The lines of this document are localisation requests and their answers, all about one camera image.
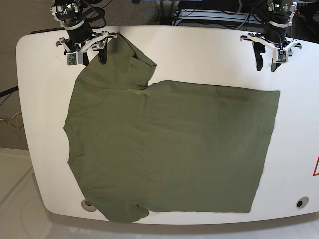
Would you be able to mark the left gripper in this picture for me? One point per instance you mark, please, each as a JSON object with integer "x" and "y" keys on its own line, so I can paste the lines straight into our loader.
{"x": 273, "y": 39}

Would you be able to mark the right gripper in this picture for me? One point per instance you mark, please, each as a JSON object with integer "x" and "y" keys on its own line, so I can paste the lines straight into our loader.
{"x": 82, "y": 38}

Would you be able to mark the olive green T-shirt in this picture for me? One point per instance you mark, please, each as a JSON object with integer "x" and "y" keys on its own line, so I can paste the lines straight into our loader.
{"x": 172, "y": 146}

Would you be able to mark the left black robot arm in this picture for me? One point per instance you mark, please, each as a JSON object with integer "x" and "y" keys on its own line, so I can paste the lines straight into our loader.
{"x": 276, "y": 17}

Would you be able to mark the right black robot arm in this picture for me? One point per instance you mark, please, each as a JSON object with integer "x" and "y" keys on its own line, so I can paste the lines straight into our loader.
{"x": 80, "y": 18}

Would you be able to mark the black bar behind table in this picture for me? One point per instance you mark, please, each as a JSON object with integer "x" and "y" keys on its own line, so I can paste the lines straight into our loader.
{"x": 46, "y": 30}

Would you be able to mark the red triangle warning sticker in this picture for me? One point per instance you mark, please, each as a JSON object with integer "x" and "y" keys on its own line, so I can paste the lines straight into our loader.
{"x": 316, "y": 169}

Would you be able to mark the left table grommet hole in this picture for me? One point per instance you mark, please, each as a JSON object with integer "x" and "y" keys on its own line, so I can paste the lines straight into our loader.
{"x": 87, "y": 206}

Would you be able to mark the table grommet hole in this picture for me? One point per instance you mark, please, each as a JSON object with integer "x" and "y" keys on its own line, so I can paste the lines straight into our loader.
{"x": 302, "y": 202}
{"x": 87, "y": 206}

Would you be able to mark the right table grommet hole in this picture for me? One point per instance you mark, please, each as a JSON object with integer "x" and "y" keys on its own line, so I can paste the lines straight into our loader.
{"x": 302, "y": 202}

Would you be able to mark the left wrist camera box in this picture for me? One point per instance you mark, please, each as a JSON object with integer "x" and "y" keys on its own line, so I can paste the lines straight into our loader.
{"x": 282, "y": 56}

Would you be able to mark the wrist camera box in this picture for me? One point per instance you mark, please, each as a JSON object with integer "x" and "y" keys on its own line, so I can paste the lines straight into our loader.
{"x": 282, "y": 56}
{"x": 74, "y": 58}

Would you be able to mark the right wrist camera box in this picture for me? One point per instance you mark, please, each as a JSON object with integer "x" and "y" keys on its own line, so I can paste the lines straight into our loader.
{"x": 74, "y": 58}

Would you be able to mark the aluminium frame rack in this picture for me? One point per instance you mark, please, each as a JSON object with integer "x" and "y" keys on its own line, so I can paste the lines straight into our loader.
{"x": 231, "y": 14}

